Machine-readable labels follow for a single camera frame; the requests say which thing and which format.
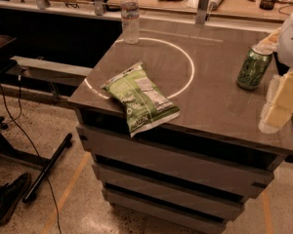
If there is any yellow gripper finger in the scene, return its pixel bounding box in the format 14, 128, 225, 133
259, 68, 293, 134
255, 28, 280, 55

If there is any green jalapeno chip bag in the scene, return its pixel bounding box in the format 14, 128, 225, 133
102, 61, 180, 137

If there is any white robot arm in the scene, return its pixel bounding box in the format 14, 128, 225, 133
255, 13, 293, 134

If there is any clear plastic water bottle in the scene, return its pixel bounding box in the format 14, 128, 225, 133
120, 0, 140, 44

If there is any green soda can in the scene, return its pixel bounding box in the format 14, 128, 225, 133
236, 46, 272, 91

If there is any black round cup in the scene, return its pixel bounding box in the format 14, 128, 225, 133
260, 0, 276, 11

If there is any grey drawer cabinet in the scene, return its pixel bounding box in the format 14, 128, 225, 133
70, 19, 293, 234

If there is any dark chair seat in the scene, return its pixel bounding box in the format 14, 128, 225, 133
0, 35, 17, 76

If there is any black shoe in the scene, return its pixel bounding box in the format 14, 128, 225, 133
0, 173, 31, 225

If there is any black floor cable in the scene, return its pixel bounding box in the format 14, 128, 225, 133
0, 71, 63, 234

